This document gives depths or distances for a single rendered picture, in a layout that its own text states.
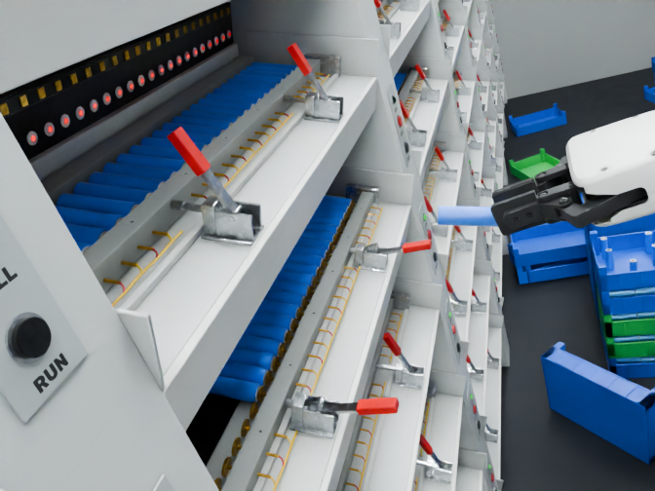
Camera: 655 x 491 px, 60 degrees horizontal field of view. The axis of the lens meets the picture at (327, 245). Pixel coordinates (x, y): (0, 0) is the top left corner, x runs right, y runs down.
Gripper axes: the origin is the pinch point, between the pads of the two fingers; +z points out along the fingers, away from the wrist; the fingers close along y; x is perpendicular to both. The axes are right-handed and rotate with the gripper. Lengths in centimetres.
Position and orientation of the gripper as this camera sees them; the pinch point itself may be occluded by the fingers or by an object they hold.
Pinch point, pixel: (519, 207)
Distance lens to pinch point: 54.5
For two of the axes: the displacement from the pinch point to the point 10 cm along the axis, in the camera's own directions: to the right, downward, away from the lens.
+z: -8.3, 3.0, 4.7
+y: -2.7, 5.1, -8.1
